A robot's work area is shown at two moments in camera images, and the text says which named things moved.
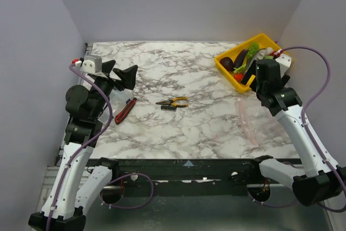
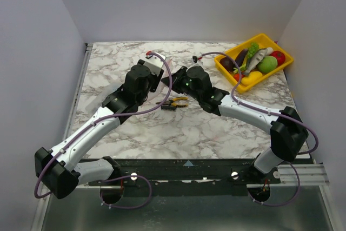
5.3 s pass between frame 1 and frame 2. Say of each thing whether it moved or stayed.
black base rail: stayed
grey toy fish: stayed
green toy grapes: stayed
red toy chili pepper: stayed
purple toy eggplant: stayed
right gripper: moved
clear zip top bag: moved
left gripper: moved
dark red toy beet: stayed
